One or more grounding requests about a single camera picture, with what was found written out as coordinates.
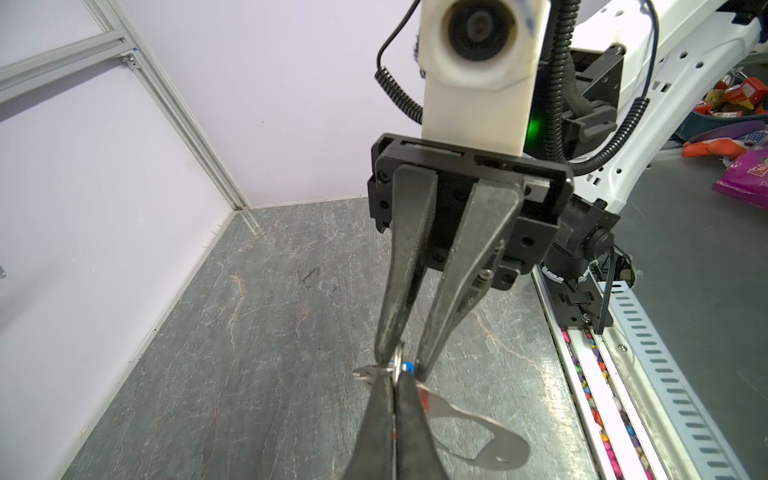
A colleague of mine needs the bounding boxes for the coloured clutter outside cell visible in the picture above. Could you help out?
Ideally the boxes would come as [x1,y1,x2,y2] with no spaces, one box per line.
[675,69,767,210]

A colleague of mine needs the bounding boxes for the aluminium frame profiles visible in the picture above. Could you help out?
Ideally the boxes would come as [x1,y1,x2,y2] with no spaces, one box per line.
[1,1,247,213]

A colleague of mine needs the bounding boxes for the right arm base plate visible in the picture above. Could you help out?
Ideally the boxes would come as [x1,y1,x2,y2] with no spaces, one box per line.
[539,258,636,336]

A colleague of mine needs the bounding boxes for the white vented cable duct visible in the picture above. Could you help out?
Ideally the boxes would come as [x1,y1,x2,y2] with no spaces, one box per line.
[604,282,748,479]

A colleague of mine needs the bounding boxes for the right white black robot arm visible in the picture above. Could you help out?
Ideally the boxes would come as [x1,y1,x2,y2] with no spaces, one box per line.
[368,1,767,380]

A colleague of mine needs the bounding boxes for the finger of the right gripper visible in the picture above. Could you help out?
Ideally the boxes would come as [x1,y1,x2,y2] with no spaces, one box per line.
[415,180,524,381]
[374,165,438,365]

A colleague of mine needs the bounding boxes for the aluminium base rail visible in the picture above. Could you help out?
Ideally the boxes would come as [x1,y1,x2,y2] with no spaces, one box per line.
[532,268,670,479]

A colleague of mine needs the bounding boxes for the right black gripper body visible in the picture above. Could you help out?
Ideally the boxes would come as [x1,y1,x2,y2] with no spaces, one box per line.
[368,134,574,291]

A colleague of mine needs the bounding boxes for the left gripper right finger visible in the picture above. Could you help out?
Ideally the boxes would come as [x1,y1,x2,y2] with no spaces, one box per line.
[395,373,449,480]

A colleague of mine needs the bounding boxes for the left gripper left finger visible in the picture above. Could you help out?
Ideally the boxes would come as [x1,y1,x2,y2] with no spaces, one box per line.
[342,366,395,480]

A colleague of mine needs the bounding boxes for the metal keyring with shoe plate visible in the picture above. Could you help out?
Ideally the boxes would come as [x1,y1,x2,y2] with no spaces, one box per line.
[368,346,530,472]

